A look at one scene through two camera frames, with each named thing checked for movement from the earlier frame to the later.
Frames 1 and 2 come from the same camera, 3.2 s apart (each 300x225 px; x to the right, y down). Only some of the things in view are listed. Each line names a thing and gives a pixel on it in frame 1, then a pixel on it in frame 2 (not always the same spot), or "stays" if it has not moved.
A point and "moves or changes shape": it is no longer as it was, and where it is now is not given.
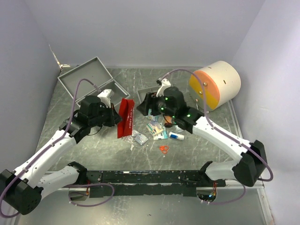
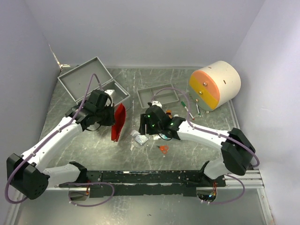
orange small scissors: x=164 y=149 stays
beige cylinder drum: x=222 y=81 stays
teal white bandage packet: x=162 y=135 stays
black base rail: x=176 y=183 stays
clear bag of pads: x=136 y=137 moves or changes shape
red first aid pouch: x=124 y=125 moves or changes shape
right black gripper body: x=158 y=105 to x=151 y=128
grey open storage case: x=90 y=78 stays
